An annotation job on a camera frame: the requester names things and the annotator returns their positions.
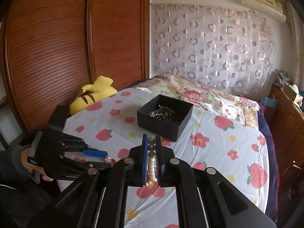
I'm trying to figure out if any side window curtain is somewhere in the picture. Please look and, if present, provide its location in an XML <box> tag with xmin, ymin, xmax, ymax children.
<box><xmin>285</xmin><ymin>1</ymin><xmax>303</xmax><ymax>89</ymax></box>

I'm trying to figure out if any floral quilt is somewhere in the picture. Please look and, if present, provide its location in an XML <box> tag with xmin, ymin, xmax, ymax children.
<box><xmin>134</xmin><ymin>74</ymin><xmax>260</xmax><ymax>130</ymax></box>

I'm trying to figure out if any white pearl necklace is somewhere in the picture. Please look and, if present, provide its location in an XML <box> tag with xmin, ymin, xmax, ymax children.
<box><xmin>144</xmin><ymin>136</ymin><xmax>159</xmax><ymax>188</ymax></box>

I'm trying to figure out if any wooden louvered wardrobe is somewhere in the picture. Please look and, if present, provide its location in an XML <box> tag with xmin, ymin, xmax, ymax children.
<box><xmin>1</xmin><ymin>0</ymin><xmax>149</xmax><ymax>132</ymax></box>

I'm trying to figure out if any person's left forearm sleeve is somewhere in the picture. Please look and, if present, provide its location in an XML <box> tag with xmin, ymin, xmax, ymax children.
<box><xmin>1</xmin><ymin>131</ymin><xmax>40</xmax><ymax>189</ymax></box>

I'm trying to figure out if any stack of papers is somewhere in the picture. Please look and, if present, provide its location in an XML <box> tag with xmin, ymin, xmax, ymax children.
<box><xmin>274</xmin><ymin>70</ymin><xmax>293</xmax><ymax>89</ymax></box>

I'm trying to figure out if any yellow striped plush toy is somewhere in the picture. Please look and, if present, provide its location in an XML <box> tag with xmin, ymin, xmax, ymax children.
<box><xmin>69</xmin><ymin>76</ymin><xmax>117</xmax><ymax>115</ymax></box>

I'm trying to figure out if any person's left hand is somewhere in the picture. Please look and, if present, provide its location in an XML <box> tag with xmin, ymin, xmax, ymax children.
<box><xmin>21</xmin><ymin>148</ymin><xmax>53</xmax><ymax>182</ymax></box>

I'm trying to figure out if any wooden sideboard cabinet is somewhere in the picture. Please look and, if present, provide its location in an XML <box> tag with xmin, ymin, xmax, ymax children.
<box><xmin>264</xmin><ymin>85</ymin><xmax>303</xmax><ymax>191</ymax></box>

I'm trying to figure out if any black open jewelry box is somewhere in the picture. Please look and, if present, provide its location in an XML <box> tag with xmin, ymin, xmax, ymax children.
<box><xmin>137</xmin><ymin>95</ymin><xmax>194</xmax><ymax>142</ymax></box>

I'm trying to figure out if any blue plastic bag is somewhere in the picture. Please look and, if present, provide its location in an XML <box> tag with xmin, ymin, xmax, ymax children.
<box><xmin>260</xmin><ymin>96</ymin><xmax>279</xmax><ymax>108</ymax></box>

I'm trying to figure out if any pink circle pattern curtain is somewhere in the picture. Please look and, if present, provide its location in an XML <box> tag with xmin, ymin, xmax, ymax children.
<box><xmin>150</xmin><ymin>4</ymin><xmax>275</xmax><ymax>99</ymax></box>

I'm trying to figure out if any dark blue blanket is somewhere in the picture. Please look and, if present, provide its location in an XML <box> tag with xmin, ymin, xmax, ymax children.
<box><xmin>257</xmin><ymin>103</ymin><xmax>280</xmax><ymax>220</ymax></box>

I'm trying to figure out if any white wall air conditioner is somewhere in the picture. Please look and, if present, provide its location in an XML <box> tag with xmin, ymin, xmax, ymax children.
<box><xmin>241</xmin><ymin>0</ymin><xmax>286</xmax><ymax>24</ymax></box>

